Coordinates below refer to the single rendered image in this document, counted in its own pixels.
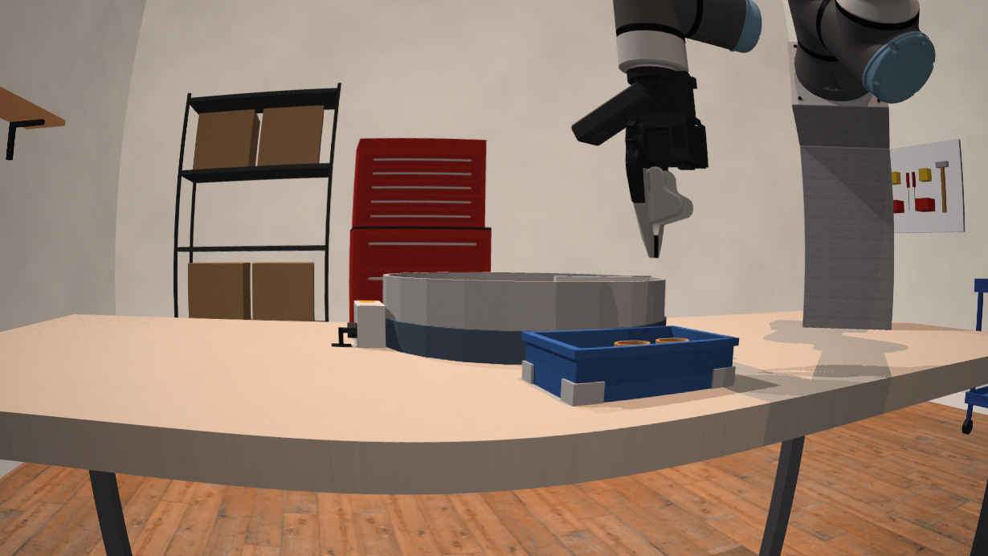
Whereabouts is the blue plastic crate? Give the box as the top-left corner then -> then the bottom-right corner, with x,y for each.
521,325 -> 739,407

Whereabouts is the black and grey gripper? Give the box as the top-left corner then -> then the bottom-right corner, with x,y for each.
625,67 -> 708,258

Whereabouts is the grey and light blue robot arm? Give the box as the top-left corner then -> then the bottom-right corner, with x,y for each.
571,0 -> 935,145

